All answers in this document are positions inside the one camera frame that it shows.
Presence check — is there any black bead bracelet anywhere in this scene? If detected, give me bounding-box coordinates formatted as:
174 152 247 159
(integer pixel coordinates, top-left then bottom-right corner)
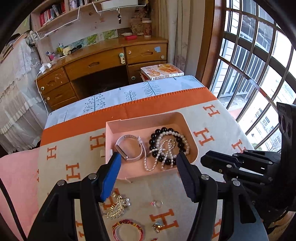
148 126 191 166

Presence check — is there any wooden desk with drawers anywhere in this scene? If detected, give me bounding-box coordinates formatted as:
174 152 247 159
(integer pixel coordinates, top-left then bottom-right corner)
36 37 168 110

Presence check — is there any pink smart watch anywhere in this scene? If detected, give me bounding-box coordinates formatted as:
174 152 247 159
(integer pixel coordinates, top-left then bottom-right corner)
114 135 147 163

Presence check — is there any white lace covered piano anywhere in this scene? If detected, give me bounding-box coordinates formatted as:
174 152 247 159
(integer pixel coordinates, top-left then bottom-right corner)
1 34 48 154

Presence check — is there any red box on desk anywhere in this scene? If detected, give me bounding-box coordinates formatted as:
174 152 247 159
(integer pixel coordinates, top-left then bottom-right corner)
125 35 137 41

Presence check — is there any floral curtain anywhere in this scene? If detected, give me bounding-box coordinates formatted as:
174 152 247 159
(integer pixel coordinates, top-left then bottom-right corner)
155 1 215 79

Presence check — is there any long pearl necklace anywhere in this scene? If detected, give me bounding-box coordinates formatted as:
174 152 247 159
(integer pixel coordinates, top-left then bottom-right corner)
143 138 178 172

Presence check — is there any white wire hanging basket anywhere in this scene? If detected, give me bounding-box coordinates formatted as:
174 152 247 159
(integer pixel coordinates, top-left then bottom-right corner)
34 6 81 40

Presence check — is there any blue tree-print bedsheet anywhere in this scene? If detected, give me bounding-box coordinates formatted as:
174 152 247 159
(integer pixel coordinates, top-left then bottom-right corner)
45 75 204 128

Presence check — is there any red string gold bracelet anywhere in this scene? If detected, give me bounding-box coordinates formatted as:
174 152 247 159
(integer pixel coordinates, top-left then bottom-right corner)
112 219 145 241

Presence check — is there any pink jewelry tray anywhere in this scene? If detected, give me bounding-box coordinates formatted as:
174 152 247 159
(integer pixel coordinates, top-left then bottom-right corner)
105 112 198 180

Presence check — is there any orange beige H-pattern blanket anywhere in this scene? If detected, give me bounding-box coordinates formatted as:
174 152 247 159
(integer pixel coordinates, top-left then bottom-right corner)
37 87 253 240

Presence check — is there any food cover magazine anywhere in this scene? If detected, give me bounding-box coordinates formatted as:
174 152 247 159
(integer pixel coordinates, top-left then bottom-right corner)
140 63 184 80

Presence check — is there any gold flower brooch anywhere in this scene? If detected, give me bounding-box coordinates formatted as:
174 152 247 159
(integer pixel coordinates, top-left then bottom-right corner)
152 222 164 233

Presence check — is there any wooden bookshelf with books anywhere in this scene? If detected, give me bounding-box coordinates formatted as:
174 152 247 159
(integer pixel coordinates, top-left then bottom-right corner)
30 1 148 39

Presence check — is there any window with metal bars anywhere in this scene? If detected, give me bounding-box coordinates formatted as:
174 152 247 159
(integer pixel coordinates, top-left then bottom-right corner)
196 1 295 152

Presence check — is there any gold rhinestone leaf necklace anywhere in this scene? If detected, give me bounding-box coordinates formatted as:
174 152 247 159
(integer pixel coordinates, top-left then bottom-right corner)
101 191 132 219

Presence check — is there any white plastic basket tray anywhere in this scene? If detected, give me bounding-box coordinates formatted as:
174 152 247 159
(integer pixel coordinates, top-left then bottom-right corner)
100 0 138 10

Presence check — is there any black flashlight on desk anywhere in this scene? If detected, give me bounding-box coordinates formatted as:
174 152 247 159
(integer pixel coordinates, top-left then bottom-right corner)
68 44 82 55

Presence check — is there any white power adapter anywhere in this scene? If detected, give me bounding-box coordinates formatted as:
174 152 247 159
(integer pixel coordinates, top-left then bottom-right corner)
39 63 52 73

